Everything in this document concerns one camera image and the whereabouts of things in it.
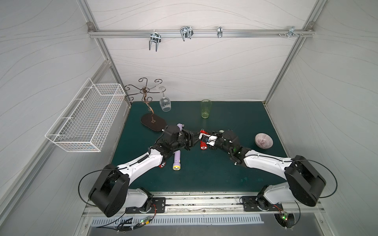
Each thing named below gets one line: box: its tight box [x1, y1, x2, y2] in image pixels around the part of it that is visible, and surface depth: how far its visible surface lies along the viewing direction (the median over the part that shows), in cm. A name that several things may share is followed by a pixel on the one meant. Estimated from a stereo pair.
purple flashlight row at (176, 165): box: [172, 150, 182, 171], surface depth 88 cm
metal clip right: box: [277, 26, 305, 39], surface depth 78 cm
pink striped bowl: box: [254, 132, 274, 150], surface depth 97 cm
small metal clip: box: [217, 26, 223, 38], surface depth 80 cm
